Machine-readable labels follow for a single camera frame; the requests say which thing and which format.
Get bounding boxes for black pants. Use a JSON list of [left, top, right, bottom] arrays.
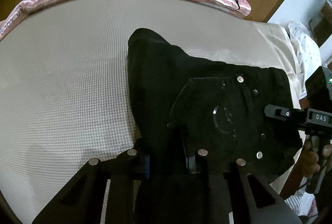
[[127, 28, 303, 224]]

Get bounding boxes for person right hand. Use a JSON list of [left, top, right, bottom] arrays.
[[299, 140, 331, 178]]

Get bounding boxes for white dotted pillow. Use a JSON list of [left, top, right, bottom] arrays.
[[288, 21, 322, 99]]

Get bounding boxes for grey woven bed mat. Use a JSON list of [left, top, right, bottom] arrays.
[[0, 0, 286, 224]]

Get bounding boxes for black cable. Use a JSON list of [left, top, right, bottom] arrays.
[[282, 177, 316, 198]]

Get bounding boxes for wall mounted television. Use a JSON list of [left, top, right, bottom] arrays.
[[309, 0, 331, 47]]

